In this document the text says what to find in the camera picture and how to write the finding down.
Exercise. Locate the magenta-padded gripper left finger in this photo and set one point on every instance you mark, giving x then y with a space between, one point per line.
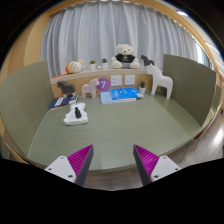
61 166

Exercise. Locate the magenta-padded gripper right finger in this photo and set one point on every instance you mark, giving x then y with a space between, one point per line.
163 166

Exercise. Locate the white bear-shaped power strip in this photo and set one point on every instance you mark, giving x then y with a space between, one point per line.
70 119

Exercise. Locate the dark blue book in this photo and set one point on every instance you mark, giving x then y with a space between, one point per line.
61 102

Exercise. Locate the green desk partition panel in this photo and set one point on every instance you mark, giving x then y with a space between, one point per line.
190 86
23 103

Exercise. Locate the dark grey horse figure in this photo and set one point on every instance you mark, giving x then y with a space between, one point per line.
66 88

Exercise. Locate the light blue book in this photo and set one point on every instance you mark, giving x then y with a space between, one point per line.
105 98

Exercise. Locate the bright blue book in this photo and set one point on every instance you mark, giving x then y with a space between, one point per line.
125 93

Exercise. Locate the pink horse figure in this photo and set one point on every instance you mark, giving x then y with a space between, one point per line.
90 88

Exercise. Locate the large white horse figure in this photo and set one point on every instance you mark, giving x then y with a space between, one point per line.
161 80

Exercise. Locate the round purple sign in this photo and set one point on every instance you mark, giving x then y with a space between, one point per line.
104 85

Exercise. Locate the cream and orange plush toy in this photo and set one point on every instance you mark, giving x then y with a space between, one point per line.
75 66

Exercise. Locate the small dark horse figure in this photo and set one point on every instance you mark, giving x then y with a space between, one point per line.
146 61

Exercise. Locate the cream teddy bear black shirt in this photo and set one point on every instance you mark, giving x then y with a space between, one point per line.
125 58

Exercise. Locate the grey white curtain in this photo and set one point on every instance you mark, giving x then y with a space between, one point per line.
100 30

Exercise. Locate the white wall socket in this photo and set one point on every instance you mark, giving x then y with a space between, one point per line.
116 80
129 79

